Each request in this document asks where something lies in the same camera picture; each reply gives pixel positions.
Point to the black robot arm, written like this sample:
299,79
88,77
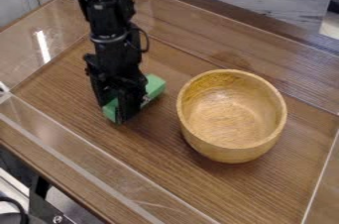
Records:
109,17

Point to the green rectangular block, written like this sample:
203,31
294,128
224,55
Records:
153,89

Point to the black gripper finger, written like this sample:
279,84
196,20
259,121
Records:
129,100
100,86

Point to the brown wooden bowl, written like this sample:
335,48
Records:
232,115

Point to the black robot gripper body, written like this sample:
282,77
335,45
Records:
117,57

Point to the black metal table leg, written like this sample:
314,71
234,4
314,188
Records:
40,208

